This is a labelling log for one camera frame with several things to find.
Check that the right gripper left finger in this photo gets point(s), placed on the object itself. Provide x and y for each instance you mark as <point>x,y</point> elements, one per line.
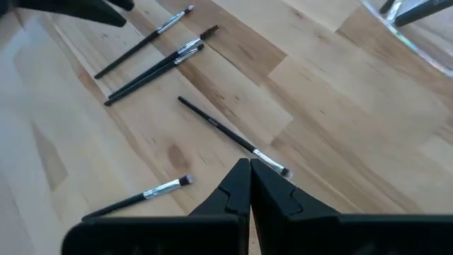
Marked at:
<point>177,235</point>

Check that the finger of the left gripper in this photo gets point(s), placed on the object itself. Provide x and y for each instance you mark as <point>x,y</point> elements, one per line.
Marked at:
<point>124,3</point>
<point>78,8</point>

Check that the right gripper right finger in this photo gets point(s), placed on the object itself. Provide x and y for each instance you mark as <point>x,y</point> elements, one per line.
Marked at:
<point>318,235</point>

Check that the flat-tipped wide-ferrule brush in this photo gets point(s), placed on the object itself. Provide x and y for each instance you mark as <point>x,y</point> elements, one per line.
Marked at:
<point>159,189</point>

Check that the black spoolie brush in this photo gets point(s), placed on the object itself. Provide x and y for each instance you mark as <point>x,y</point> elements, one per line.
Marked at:
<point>189,46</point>

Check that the round dark-tipped makeup brush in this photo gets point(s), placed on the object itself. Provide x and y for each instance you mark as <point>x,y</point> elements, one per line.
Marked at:
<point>185,56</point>

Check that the thin brush with white print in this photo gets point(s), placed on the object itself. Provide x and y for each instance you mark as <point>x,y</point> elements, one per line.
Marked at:
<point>219,126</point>

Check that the clear acrylic organizer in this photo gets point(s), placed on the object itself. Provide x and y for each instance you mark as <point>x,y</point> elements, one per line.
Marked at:
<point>424,39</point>

